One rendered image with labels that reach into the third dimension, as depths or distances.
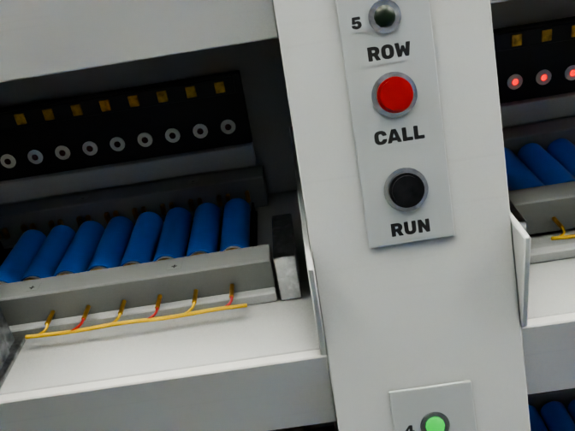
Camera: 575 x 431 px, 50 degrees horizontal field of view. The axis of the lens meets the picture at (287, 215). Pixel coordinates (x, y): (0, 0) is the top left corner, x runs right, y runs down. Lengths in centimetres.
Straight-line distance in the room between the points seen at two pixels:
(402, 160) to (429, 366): 10
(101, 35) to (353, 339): 19
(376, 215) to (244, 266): 9
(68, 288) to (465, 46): 24
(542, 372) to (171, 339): 19
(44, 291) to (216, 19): 18
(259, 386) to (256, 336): 3
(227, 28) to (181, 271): 13
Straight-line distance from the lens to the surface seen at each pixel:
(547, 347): 33
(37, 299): 37
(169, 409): 33
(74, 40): 31
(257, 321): 34
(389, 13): 28
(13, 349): 38
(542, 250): 37
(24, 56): 32
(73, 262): 40
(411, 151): 29
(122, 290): 36
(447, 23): 29
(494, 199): 30
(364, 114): 28
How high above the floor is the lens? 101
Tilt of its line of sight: 10 degrees down
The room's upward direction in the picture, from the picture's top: 9 degrees counter-clockwise
